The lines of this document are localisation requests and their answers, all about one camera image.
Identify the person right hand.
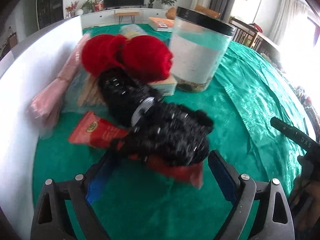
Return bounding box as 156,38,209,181
289,176,319,232

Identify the pink floral bag pack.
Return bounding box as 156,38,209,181
27,34,91,138

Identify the red yarn ball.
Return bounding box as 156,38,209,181
81,34,173,83

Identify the black fuzzy sequin scrunchie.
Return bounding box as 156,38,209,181
98,67,214,166

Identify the white cardboard box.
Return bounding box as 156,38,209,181
1,16,82,239

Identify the small wooden bench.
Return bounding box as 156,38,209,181
114,11,140,24

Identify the red flower vase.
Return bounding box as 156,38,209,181
65,1,84,18

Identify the black display cabinet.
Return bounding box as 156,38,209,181
36,0,64,29

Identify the red foil packet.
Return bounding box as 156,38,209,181
68,111,203,189

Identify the green potted plant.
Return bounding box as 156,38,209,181
156,0,177,10

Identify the orange lounge chair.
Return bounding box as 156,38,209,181
165,5,220,20

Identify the clear jar black lid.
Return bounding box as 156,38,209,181
169,7,235,92

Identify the orange book on table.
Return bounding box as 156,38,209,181
148,17,174,33

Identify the white tv cabinet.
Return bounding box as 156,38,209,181
81,8,167,29

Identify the small teal white box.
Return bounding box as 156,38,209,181
149,75,177,96

